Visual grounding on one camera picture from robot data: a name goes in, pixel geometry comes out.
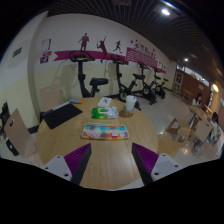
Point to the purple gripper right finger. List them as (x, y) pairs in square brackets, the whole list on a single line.
[(153, 166)]

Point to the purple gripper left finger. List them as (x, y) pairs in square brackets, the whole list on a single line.
[(72, 166)]

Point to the wooden side table right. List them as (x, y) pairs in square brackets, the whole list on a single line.
[(181, 128)]

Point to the black laptop sleeve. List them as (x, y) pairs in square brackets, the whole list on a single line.
[(56, 117)]

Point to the green wet wipes pack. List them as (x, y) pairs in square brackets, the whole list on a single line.
[(104, 113)]

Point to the blue orange marker pen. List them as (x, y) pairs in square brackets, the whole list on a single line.
[(75, 101)]

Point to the white plastic jar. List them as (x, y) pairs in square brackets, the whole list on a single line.
[(130, 103)]

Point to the white tissue box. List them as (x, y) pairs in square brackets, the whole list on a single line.
[(104, 102)]

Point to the wooden chair right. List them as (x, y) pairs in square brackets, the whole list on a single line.
[(206, 131)]

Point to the wooden chair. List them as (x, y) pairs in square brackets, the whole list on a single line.
[(206, 131), (19, 135)]

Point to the black exercise bike middle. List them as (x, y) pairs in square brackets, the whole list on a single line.
[(125, 83)]

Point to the wooden chair left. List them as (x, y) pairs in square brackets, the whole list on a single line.
[(19, 135)]

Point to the black exercise bike far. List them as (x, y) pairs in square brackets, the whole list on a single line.
[(159, 87)]

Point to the seated person in white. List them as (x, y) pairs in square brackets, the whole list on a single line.
[(197, 100)]

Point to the black exercise bike left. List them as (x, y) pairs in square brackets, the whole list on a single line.
[(80, 58)]

